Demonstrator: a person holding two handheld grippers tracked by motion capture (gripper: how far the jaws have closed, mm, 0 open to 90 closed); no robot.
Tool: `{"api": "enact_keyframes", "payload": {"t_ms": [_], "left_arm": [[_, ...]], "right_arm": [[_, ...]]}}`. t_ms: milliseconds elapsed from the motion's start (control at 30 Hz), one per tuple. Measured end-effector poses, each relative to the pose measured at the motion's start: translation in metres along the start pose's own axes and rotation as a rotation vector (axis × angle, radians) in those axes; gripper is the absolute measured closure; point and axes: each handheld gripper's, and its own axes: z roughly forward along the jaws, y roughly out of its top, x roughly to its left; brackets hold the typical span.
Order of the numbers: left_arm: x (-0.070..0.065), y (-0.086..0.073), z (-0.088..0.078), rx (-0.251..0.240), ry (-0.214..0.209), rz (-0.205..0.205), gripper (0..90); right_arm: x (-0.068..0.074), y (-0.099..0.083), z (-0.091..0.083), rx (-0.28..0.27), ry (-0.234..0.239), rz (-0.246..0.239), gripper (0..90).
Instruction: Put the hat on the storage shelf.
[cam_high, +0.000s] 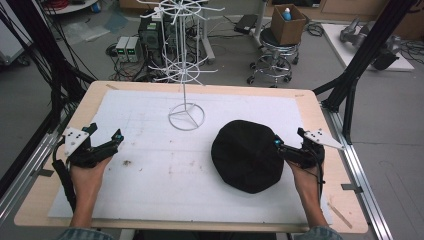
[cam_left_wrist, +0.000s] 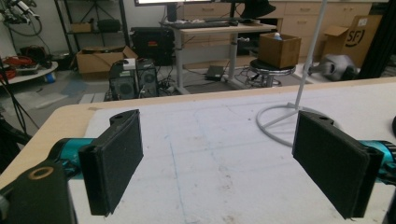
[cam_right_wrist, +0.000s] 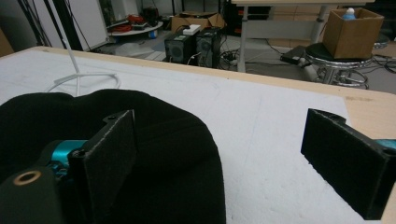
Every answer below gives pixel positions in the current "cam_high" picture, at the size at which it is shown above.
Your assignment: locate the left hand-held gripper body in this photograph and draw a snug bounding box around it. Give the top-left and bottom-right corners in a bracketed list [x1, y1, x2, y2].
[61, 126, 113, 169]

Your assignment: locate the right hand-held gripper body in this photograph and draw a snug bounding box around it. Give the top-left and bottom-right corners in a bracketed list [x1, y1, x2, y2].
[282, 128, 346, 170]

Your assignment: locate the black hat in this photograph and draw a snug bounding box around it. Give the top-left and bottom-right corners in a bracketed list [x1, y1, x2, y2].
[210, 119, 286, 195]

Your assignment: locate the person's right hand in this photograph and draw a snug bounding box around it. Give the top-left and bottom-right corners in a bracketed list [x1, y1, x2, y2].
[287, 159, 324, 202]

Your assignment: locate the person's left hand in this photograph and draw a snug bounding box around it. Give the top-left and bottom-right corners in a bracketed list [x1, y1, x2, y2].
[70, 156, 114, 202]

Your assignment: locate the thin wooden stick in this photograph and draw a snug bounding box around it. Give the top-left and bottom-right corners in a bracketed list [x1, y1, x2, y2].
[327, 201, 354, 230]

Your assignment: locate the white foam mat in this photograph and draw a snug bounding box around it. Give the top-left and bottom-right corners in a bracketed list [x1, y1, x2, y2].
[47, 89, 334, 225]

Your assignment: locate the chrome swivel stool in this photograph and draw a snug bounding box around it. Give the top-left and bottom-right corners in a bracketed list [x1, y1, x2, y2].
[246, 27, 301, 89]

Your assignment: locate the right denim sleeve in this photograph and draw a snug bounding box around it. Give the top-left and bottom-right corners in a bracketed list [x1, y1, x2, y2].
[289, 226, 345, 240]

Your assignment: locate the denim sleeve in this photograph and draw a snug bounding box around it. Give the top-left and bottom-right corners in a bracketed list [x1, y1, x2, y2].
[289, 226, 345, 240]
[54, 226, 116, 240]

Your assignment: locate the grey bench power supply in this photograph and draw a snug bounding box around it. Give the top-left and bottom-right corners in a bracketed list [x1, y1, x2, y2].
[115, 36, 130, 63]
[126, 36, 143, 64]

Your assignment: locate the left denim sleeve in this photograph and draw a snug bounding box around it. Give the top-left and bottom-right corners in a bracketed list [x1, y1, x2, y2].
[54, 226, 116, 240]

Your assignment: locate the white floor board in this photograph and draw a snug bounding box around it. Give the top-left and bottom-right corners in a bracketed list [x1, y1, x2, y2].
[321, 22, 416, 73]

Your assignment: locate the brown cardboard box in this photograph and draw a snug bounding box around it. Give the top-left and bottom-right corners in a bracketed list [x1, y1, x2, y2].
[270, 3, 308, 46]

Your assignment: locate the black computer tower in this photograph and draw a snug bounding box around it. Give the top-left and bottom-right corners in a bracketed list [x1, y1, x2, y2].
[137, 12, 168, 67]

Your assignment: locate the round white table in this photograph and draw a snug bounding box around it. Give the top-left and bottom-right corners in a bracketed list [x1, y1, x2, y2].
[42, 0, 100, 16]

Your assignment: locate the flat black box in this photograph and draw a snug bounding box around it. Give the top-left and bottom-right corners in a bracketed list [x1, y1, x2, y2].
[233, 13, 259, 35]

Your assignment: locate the grey stand leg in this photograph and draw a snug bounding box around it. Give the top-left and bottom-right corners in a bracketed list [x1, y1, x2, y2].
[198, 0, 217, 65]

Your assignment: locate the thin black cable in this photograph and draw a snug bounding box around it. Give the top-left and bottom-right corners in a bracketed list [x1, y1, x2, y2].
[308, 146, 326, 202]

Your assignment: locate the thick black sleeved cable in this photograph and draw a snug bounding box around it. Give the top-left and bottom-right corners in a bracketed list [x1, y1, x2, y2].
[51, 138, 78, 213]

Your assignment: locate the aluminium rail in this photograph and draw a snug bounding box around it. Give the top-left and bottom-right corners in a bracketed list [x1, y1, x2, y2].
[0, 109, 74, 223]
[320, 102, 395, 240]

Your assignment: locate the black metal frame post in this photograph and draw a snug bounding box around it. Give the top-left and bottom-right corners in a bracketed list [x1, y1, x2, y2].
[0, 0, 98, 201]
[312, 0, 418, 145]

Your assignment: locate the white wire display rack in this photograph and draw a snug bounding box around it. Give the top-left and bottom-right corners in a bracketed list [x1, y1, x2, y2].
[135, 0, 226, 132]

